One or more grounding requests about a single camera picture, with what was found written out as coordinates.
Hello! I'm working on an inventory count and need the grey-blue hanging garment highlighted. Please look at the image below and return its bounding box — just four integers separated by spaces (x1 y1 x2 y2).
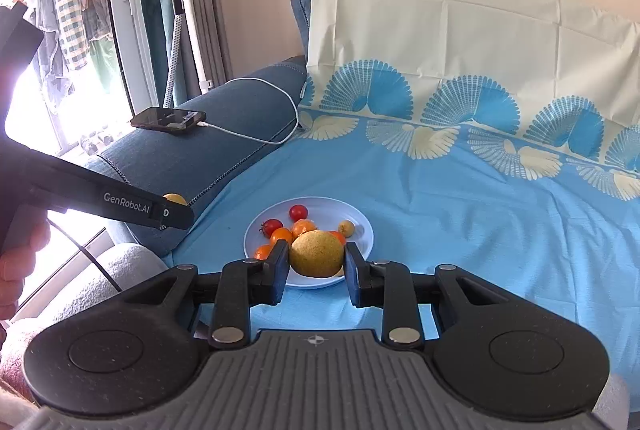
27 0 68 78

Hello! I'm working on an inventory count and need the white sliding door frame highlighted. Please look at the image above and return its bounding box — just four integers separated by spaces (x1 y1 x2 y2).
102 0 161 111

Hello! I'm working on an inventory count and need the large yellow round fruit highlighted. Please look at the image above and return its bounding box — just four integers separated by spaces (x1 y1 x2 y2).
289 231 346 278

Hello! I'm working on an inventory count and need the white steamer pole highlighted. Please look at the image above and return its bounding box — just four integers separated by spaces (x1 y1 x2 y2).
179 0 217 91

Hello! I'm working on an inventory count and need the black smartphone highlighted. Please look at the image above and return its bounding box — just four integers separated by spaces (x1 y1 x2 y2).
131 106 207 131

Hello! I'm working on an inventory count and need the blue and cream printed sheet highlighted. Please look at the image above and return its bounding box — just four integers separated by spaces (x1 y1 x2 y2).
172 0 640 401

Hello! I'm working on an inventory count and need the green hanging garment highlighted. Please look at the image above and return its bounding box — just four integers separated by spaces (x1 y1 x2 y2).
87 37 121 90

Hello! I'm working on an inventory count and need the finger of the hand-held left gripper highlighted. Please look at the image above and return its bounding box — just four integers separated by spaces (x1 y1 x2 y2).
157 196 195 231

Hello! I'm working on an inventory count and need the plaid hanging shirt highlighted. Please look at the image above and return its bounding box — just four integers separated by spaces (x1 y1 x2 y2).
50 0 92 71

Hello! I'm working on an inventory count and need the white charging cable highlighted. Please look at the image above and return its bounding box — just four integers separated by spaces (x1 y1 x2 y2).
197 77 301 145

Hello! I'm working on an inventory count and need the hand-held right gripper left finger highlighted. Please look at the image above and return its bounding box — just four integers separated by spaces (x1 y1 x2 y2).
117 240 291 351

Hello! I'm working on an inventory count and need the dark teal curtain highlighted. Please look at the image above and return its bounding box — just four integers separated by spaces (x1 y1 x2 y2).
134 0 175 106

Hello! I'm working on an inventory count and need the light blue round plate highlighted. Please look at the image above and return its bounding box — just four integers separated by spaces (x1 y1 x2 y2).
243 196 374 291

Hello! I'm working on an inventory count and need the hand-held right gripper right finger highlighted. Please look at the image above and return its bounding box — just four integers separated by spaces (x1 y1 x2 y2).
344 241 508 351

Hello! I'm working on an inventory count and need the person's left hand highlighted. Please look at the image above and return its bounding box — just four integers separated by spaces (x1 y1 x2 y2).
0 207 52 326

